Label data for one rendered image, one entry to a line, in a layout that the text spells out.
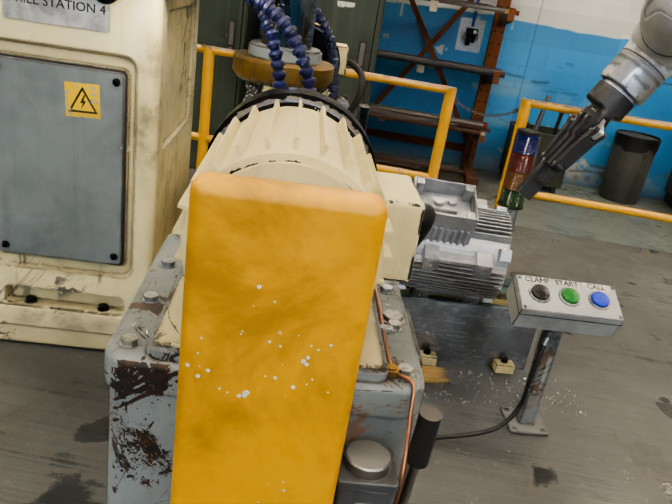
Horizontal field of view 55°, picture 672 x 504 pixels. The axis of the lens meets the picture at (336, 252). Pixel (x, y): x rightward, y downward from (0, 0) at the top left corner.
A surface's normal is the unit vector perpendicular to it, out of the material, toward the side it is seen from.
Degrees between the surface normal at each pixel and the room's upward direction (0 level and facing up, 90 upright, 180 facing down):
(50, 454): 0
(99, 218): 90
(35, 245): 90
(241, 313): 90
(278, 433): 90
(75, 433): 0
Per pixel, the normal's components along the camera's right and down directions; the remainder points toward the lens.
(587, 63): -0.11, 0.37
